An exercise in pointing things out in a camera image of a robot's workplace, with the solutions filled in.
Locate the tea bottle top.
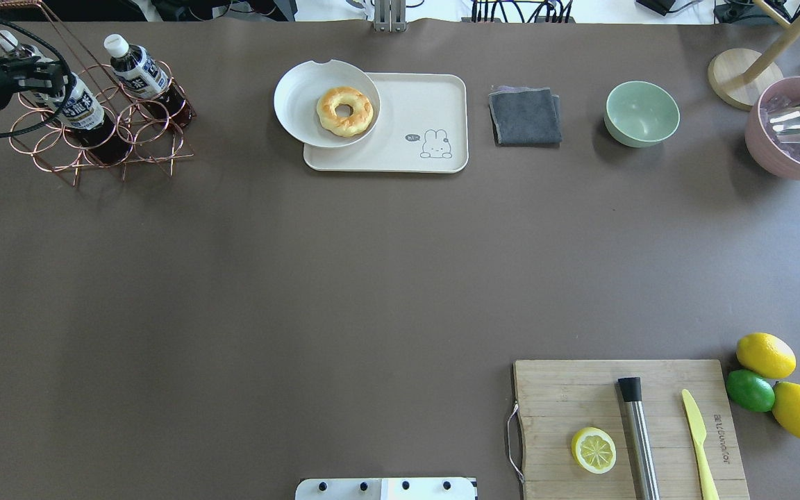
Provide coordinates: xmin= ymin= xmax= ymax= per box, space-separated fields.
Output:
xmin=42 ymin=73 xmax=131 ymax=167

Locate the tea bottle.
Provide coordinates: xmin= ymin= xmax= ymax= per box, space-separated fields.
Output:
xmin=0 ymin=31 xmax=51 ymax=73
xmin=103 ymin=34 xmax=193 ymax=128
xmin=42 ymin=73 xmax=131 ymax=167

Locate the tea bottle front right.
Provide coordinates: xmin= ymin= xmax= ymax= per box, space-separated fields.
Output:
xmin=0 ymin=31 xmax=51 ymax=73

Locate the tea bottle front left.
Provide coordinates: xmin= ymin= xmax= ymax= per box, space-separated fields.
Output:
xmin=103 ymin=34 xmax=193 ymax=128

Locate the cream tray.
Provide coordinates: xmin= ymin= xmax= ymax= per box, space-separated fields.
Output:
xmin=303 ymin=72 xmax=469 ymax=174

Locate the white plate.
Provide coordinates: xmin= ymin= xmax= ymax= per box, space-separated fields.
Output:
xmin=274 ymin=60 xmax=381 ymax=149

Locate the donut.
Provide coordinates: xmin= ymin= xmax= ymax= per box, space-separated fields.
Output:
xmin=315 ymin=86 xmax=375 ymax=138

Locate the grey folded cloth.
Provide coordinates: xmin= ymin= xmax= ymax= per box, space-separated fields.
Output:
xmin=488 ymin=85 xmax=563 ymax=147

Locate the green bowl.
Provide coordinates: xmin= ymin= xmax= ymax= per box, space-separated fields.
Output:
xmin=603 ymin=81 xmax=681 ymax=148

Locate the wooden cutting board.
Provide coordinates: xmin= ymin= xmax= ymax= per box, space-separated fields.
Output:
xmin=513 ymin=360 xmax=750 ymax=499

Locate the steel muddler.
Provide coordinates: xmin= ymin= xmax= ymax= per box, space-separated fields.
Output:
xmin=618 ymin=376 xmax=660 ymax=499

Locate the half lemon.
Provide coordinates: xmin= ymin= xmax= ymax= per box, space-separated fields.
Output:
xmin=571 ymin=426 xmax=617 ymax=474

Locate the wooden cup stand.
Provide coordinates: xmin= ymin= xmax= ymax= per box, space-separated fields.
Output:
xmin=708 ymin=1 xmax=800 ymax=111

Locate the yellow plastic knife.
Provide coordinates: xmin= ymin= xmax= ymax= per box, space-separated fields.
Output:
xmin=681 ymin=389 xmax=720 ymax=500

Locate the pink bowl with ice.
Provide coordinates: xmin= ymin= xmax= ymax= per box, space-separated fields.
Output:
xmin=745 ymin=76 xmax=800 ymax=181

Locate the green lime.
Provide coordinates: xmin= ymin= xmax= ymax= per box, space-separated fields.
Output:
xmin=725 ymin=368 xmax=776 ymax=413

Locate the yellow lemon upper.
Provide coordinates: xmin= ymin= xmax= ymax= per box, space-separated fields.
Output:
xmin=735 ymin=332 xmax=797 ymax=380

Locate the copper wire bottle rack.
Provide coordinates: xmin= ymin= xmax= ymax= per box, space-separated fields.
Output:
xmin=0 ymin=1 xmax=197 ymax=187

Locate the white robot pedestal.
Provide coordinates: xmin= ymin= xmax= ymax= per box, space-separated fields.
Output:
xmin=294 ymin=476 xmax=478 ymax=499

